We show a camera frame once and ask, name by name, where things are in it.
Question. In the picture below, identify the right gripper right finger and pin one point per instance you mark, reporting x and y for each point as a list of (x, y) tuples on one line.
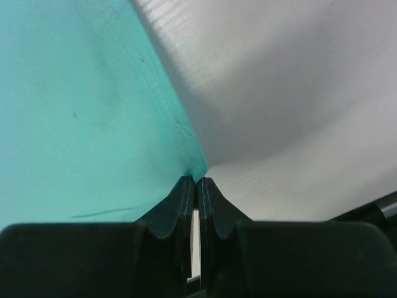
[(241, 257)]

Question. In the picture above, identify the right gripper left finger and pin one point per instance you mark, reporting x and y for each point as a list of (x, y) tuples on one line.
[(150, 257)]

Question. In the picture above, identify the teal t shirt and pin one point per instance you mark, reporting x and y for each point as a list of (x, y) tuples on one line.
[(92, 130)]

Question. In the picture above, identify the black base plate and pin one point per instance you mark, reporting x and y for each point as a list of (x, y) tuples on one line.
[(381, 213)]

